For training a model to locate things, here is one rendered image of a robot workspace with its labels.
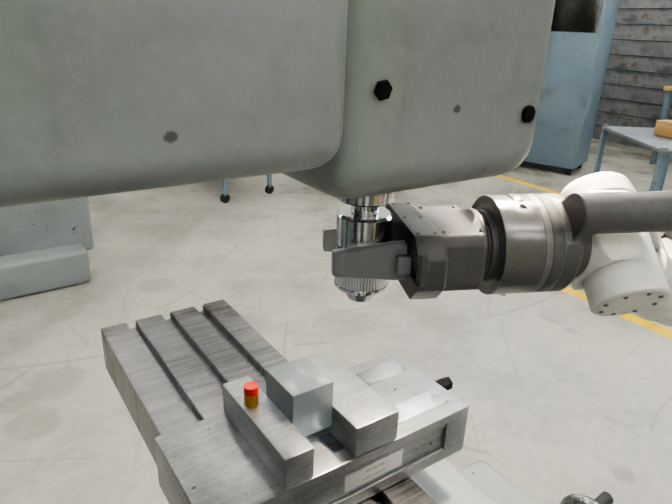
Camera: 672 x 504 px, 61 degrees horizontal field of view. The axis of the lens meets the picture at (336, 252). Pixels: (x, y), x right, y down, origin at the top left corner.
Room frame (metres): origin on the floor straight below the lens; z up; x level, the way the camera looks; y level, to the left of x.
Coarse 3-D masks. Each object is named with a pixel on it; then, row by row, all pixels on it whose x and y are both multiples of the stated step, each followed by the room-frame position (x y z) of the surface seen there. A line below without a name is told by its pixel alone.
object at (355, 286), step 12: (336, 228) 0.45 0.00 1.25; (336, 240) 0.45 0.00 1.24; (348, 240) 0.44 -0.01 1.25; (360, 240) 0.43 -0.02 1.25; (372, 240) 0.43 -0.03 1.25; (384, 240) 0.44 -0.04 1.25; (336, 276) 0.45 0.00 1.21; (348, 288) 0.43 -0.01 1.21; (360, 288) 0.43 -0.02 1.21; (372, 288) 0.43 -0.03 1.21; (384, 288) 0.44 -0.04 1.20
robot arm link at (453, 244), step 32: (416, 224) 0.44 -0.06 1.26; (448, 224) 0.45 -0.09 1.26; (480, 224) 0.45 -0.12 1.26; (512, 224) 0.44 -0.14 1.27; (544, 224) 0.45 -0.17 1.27; (416, 256) 0.41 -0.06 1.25; (448, 256) 0.42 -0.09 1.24; (480, 256) 0.43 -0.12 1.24; (512, 256) 0.43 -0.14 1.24; (544, 256) 0.44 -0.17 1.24; (416, 288) 0.40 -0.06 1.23; (448, 288) 0.43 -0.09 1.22; (480, 288) 0.47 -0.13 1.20; (512, 288) 0.44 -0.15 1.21
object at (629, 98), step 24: (624, 0) 8.24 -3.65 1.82; (648, 0) 7.97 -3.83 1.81; (624, 24) 8.16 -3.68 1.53; (648, 24) 7.90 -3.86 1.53; (624, 48) 8.12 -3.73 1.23; (648, 48) 7.86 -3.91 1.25; (624, 72) 8.07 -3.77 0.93; (648, 72) 7.78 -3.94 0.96; (600, 96) 8.29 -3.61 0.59; (624, 96) 8.01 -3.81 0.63; (648, 96) 7.74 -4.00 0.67; (600, 120) 8.23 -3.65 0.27; (624, 120) 7.95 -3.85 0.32; (648, 120) 7.68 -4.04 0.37; (624, 144) 7.89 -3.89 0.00
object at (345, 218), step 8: (344, 208) 0.46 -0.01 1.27; (384, 208) 0.47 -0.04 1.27; (336, 216) 0.45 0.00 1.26; (344, 216) 0.44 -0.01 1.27; (352, 216) 0.44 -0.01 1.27; (360, 216) 0.44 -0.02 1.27; (368, 216) 0.44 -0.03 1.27; (376, 216) 0.44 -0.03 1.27; (384, 216) 0.44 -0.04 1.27; (392, 216) 0.45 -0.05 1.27; (344, 224) 0.44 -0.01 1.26; (352, 224) 0.43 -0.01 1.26; (360, 224) 0.43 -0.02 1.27; (368, 224) 0.43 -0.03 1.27; (376, 224) 0.43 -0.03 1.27; (384, 224) 0.44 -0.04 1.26
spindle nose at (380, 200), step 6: (342, 198) 0.44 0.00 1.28; (360, 198) 0.43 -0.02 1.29; (366, 198) 0.43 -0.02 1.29; (372, 198) 0.43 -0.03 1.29; (378, 198) 0.43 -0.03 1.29; (384, 198) 0.44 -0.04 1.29; (390, 198) 0.44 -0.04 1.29; (348, 204) 0.44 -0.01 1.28; (354, 204) 0.43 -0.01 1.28; (360, 204) 0.43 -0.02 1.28; (366, 204) 0.43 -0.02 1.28; (372, 204) 0.43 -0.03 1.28; (378, 204) 0.43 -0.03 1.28; (384, 204) 0.44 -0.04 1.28
